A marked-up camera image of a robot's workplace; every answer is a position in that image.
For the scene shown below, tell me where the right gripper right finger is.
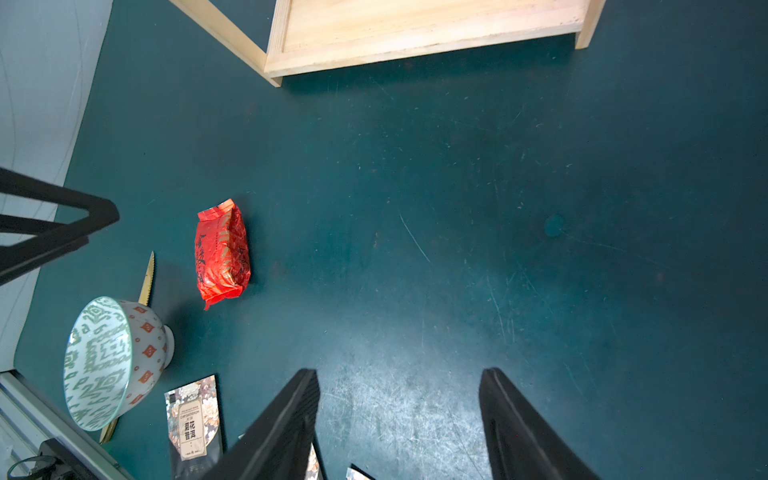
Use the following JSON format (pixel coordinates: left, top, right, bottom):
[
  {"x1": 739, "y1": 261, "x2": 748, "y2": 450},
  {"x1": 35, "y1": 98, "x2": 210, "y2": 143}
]
[{"x1": 479, "y1": 368, "x2": 597, "y2": 479}]

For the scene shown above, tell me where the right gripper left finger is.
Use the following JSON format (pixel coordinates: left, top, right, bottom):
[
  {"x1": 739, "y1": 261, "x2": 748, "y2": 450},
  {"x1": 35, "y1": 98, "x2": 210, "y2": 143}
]
[{"x1": 204, "y1": 369, "x2": 320, "y2": 480}]

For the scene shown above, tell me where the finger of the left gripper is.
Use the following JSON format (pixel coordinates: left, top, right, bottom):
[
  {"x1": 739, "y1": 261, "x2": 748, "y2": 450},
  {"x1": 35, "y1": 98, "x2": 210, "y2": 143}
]
[{"x1": 1, "y1": 168, "x2": 120, "y2": 285}]

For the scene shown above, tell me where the wooden two-tier shelf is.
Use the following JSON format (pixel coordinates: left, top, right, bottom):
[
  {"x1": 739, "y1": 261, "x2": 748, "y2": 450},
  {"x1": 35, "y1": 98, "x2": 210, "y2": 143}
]
[{"x1": 175, "y1": 0, "x2": 604, "y2": 87}]

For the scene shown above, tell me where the gold knife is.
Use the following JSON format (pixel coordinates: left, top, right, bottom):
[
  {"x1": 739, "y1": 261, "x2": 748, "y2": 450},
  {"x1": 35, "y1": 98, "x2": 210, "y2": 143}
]
[{"x1": 99, "y1": 251, "x2": 155, "y2": 445}]

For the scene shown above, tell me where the green patterned bowl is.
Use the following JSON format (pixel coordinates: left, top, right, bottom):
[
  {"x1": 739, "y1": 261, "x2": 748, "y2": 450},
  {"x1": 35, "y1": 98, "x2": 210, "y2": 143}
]
[{"x1": 63, "y1": 296, "x2": 175, "y2": 431}]

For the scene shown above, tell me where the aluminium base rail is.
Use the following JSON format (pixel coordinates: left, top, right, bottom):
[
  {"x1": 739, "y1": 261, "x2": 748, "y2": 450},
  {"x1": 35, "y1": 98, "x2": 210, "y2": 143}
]
[{"x1": 1, "y1": 371, "x2": 133, "y2": 479}]

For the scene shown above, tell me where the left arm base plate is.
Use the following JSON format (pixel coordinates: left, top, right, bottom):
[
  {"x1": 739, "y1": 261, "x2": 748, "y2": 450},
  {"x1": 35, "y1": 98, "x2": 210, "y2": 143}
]
[{"x1": 1, "y1": 438, "x2": 131, "y2": 480}]

